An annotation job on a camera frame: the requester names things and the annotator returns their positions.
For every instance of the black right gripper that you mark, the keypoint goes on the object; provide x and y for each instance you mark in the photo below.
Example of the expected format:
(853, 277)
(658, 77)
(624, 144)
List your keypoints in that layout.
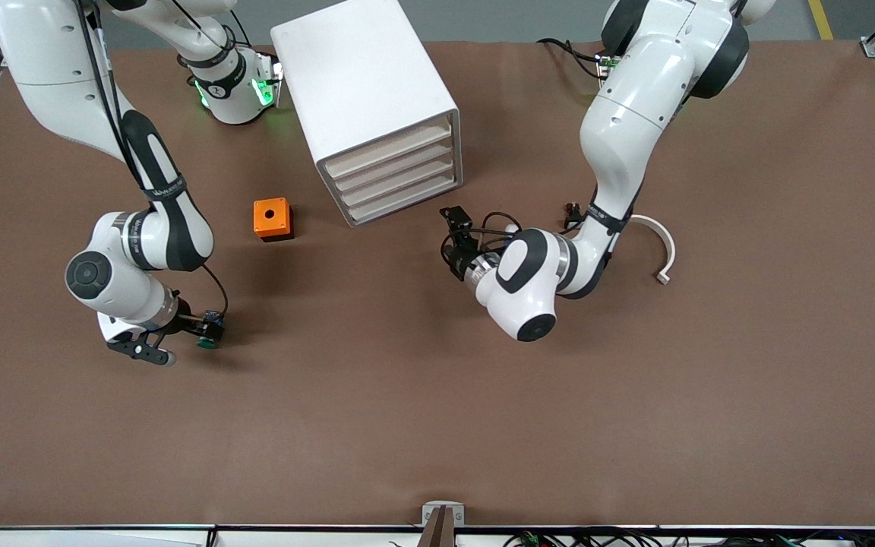
(192, 324)

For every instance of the white curved plastic arc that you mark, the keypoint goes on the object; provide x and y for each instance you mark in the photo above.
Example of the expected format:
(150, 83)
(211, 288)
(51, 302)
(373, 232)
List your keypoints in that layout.
(669, 251)

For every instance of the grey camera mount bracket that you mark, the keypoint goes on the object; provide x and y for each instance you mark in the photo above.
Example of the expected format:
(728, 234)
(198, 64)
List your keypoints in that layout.
(430, 516)

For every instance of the white drawer cabinet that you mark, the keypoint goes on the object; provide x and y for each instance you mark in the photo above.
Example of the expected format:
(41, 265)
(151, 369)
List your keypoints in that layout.
(354, 76)

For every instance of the orange button box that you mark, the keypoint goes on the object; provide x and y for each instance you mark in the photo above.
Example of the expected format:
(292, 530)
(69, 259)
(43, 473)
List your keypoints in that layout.
(270, 216)

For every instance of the white plastic drawer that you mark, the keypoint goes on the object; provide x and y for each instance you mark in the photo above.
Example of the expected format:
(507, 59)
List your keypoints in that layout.
(388, 150)
(403, 199)
(392, 165)
(398, 182)

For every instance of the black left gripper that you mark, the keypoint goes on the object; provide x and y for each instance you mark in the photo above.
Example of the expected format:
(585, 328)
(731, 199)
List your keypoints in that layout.
(462, 260)

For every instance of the green push button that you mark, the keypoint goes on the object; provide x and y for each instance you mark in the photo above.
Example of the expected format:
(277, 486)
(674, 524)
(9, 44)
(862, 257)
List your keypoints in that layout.
(208, 343)

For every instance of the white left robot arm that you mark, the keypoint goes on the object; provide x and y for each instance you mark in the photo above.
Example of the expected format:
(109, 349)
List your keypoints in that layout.
(635, 114)

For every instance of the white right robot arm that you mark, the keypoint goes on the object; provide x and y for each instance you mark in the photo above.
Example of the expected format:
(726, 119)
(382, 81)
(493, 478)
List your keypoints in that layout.
(50, 68)

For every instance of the black white push button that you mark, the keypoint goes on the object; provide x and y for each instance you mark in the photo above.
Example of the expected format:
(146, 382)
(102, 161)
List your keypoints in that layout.
(573, 219)

